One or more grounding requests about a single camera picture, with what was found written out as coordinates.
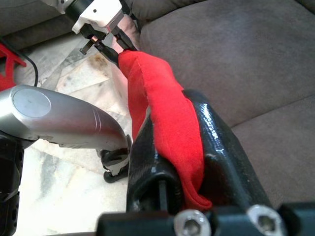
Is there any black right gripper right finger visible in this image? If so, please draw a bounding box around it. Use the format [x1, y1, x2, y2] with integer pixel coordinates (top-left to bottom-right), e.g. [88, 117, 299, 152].
[183, 88, 271, 210]

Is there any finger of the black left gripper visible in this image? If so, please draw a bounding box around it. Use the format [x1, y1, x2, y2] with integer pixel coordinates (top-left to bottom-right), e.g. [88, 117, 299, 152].
[113, 27, 138, 53]
[96, 42, 122, 66]

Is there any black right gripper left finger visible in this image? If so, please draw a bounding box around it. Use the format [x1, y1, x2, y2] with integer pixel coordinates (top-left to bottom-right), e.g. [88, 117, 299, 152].
[126, 108, 184, 214]

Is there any red pillow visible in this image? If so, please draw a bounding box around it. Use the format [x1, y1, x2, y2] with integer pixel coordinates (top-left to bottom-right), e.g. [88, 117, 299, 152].
[118, 49, 214, 212]

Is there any pink pillow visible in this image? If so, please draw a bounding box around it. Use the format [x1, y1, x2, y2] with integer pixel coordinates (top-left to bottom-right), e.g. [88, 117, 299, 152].
[110, 14, 138, 54]

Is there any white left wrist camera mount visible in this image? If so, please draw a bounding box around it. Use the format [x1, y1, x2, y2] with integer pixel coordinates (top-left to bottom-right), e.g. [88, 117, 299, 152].
[72, 0, 124, 34]

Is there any thin black cable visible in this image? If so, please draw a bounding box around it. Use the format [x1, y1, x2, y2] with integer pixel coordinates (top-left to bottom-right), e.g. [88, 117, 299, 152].
[0, 36, 39, 87]

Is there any red metal frame stand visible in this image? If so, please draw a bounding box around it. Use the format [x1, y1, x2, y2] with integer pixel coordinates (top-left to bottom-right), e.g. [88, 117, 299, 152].
[0, 43, 27, 91]

